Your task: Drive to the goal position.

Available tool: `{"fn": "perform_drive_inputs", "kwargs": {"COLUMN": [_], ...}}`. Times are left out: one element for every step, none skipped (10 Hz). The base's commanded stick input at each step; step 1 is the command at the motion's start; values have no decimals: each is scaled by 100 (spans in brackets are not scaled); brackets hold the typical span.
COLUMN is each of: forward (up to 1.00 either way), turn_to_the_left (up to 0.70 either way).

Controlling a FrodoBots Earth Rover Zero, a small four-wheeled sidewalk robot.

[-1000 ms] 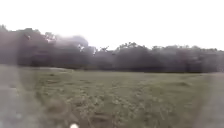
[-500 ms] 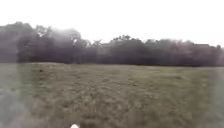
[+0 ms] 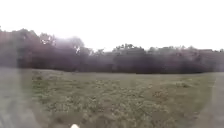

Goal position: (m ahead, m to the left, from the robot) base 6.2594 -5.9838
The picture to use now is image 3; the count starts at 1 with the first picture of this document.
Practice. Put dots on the green grass field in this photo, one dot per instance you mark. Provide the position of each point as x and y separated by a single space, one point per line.
113 100

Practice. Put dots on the wood of dark trees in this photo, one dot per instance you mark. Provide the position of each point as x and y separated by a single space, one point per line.
133 60

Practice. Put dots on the robot's own part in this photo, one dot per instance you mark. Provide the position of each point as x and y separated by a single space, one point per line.
75 126

